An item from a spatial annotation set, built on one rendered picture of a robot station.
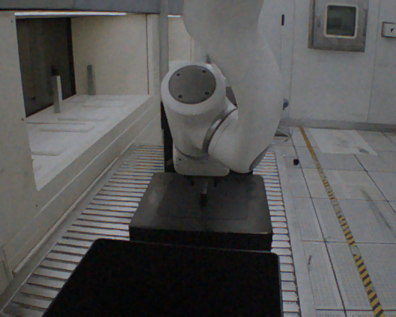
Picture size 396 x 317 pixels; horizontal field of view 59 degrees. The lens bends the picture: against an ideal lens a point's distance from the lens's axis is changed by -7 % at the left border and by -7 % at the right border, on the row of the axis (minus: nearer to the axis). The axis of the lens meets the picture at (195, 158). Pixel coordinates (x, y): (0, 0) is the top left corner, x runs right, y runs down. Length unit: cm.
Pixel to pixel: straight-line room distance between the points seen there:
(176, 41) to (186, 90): 296
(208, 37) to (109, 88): 163
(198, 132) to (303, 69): 413
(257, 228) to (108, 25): 148
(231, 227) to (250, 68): 40
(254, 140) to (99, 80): 164
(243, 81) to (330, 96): 430
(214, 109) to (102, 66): 158
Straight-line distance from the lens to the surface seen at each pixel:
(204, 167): 65
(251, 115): 43
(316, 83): 465
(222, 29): 41
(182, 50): 343
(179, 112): 47
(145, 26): 194
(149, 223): 76
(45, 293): 78
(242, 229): 74
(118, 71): 200
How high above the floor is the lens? 124
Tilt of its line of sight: 21 degrees down
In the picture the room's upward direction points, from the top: straight up
